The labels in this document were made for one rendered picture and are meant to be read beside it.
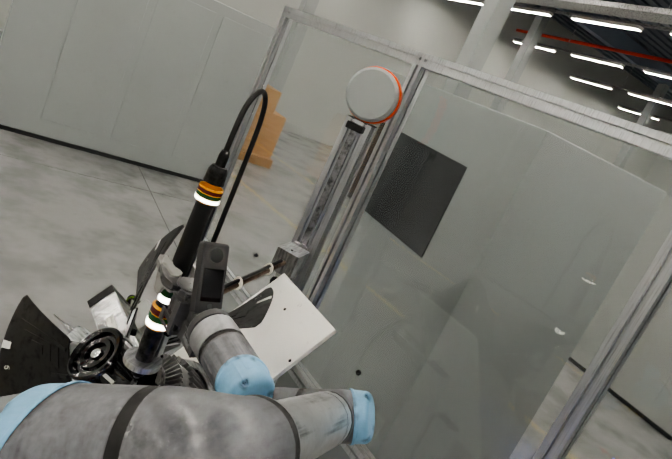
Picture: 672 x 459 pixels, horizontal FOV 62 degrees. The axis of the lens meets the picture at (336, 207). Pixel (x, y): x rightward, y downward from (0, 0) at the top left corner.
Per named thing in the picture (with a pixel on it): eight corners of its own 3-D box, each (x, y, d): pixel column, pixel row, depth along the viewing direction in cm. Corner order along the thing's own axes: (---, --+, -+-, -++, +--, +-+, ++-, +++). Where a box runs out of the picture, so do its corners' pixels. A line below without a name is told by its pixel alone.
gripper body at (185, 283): (155, 314, 95) (178, 358, 86) (172, 270, 93) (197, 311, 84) (196, 316, 100) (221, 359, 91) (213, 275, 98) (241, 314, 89)
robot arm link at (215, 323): (208, 327, 81) (255, 329, 86) (197, 309, 84) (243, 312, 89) (190, 369, 82) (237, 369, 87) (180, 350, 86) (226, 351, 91)
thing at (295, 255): (282, 263, 168) (293, 238, 166) (301, 274, 166) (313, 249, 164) (267, 270, 158) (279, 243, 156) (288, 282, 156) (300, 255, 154)
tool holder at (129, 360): (145, 343, 110) (162, 301, 108) (173, 362, 108) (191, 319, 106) (114, 360, 101) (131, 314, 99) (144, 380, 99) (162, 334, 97)
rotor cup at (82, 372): (137, 344, 124) (103, 309, 116) (173, 371, 115) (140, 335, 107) (85, 397, 117) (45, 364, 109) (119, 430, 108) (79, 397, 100)
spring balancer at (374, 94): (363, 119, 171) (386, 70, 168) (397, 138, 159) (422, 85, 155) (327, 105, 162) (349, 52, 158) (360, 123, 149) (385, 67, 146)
